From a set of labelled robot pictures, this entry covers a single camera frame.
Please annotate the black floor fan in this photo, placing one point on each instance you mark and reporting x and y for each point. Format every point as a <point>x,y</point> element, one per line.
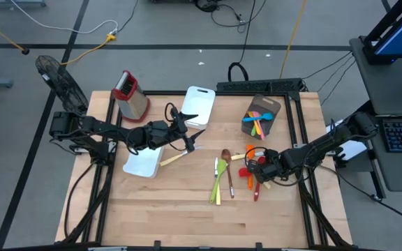
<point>63,85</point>

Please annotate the steel box grater red trim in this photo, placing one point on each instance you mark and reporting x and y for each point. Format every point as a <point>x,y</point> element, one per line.
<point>134,104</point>

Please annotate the yellow silicone spatula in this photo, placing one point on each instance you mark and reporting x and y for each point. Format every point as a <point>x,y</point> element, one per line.
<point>251,115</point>

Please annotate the orange silicone spatula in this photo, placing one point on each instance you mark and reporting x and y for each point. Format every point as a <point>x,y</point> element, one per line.
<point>250,150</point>

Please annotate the red silicone spoon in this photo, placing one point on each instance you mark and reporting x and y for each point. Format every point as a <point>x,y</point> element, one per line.
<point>257,193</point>

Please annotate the brown wooden spoon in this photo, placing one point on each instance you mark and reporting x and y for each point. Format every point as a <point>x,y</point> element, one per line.
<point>226,155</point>

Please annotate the lime green silicone spoon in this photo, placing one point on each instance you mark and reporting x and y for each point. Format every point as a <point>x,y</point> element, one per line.
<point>222,166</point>

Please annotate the red silicone spatula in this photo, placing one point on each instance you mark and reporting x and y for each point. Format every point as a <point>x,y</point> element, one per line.
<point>244,173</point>

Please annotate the grey equipment cart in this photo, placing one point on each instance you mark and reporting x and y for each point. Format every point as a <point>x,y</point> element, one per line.
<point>386,87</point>

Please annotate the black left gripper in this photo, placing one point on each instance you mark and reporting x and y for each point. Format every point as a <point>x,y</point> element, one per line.
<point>166,134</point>

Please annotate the black perforated power box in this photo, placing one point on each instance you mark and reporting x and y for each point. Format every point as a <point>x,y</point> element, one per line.
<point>257,85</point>

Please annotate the white paper sheet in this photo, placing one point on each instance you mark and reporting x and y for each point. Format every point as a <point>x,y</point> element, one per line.
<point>354,150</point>

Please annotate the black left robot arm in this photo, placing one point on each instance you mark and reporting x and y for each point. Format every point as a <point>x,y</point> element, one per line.
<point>100,127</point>

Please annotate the black aluminium table frame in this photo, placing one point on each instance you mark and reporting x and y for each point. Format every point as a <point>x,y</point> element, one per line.
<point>162,92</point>

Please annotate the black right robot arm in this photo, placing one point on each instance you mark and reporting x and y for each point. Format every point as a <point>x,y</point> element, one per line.
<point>326,143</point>

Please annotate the white plastic bin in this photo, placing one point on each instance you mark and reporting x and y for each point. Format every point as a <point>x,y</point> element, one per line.
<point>201,104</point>
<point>143,164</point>

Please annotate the grey translucent plastic bin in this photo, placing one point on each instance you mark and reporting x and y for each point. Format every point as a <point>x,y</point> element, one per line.
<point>271,104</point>

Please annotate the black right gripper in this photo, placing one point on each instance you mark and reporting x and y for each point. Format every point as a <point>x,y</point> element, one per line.
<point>269,165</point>

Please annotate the green silicone spatula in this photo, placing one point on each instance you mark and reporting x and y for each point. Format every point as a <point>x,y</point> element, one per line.
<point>253,132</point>

